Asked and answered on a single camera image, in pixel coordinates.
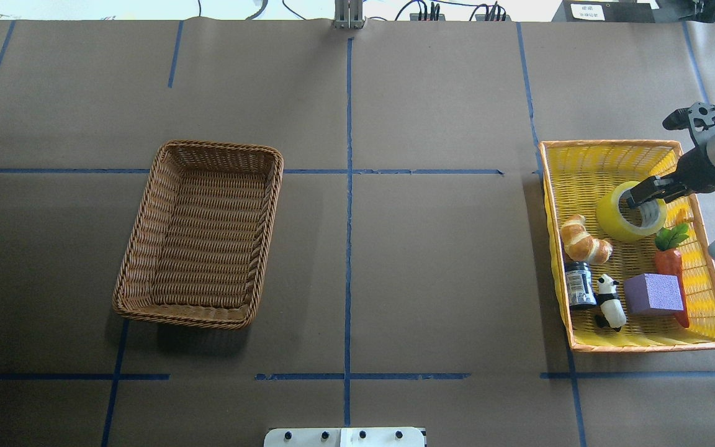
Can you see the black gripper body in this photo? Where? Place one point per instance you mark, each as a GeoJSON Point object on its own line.
{"type": "Point", "coordinates": [692, 168]}

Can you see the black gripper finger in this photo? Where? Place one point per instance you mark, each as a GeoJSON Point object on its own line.
{"type": "Point", "coordinates": [649, 189]}

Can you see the yellow tape roll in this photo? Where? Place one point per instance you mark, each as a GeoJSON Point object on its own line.
{"type": "Point", "coordinates": [613, 223]}

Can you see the yellow wicker basket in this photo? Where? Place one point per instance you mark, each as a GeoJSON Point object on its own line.
{"type": "Point", "coordinates": [578, 176]}

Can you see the brown wicker basket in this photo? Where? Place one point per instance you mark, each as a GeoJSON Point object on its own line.
{"type": "Point", "coordinates": [198, 251]}

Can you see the orange toy carrot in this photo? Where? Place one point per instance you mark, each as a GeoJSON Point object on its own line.
{"type": "Point", "coordinates": [669, 261]}

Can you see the toy croissant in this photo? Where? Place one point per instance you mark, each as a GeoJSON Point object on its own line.
{"type": "Point", "coordinates": [580, 245]}

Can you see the purple foam block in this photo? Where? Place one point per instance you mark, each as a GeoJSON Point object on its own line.
{"type": "Point", "coordinates": [651, 294]}

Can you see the black jar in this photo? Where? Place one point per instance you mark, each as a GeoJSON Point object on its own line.
{"type": "Point", "coordinates": [578, 279]}

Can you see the toy panda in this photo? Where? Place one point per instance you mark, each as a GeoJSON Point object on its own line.
{"type": "Point", "coordinates": [611, 313]}

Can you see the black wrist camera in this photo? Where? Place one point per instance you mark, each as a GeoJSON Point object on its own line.
{"type": "Point", "coordinates": [699, 116]}

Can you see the aluminium post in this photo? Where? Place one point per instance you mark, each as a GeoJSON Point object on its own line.
{"type": "Point", "coordinates": [349, 14]}

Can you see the white mount base plate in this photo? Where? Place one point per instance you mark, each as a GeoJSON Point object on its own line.
{"type": "Point", "coordinates": [346, 436]}

